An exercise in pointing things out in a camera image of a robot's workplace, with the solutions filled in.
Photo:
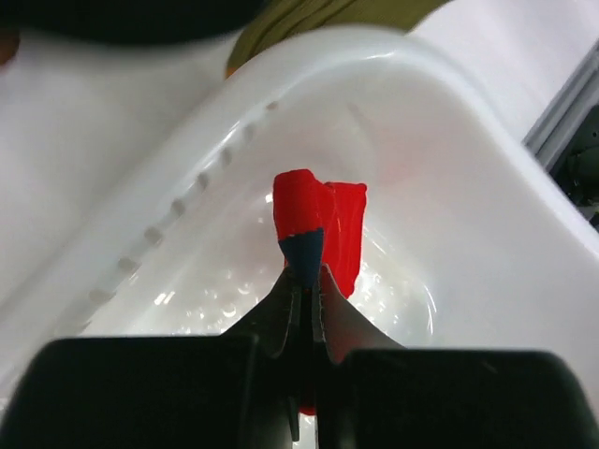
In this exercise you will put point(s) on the plain red sock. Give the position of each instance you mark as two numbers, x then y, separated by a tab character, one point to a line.
319	232

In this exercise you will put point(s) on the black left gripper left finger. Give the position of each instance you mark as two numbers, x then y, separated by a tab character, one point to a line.
234	390

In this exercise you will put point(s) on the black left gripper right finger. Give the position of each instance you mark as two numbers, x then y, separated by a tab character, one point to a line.
370	392

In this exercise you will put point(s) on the translucent white plastic basket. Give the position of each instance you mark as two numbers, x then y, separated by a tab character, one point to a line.
467	241

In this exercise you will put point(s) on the olive striped sock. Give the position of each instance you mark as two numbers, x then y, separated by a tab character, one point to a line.
283	19

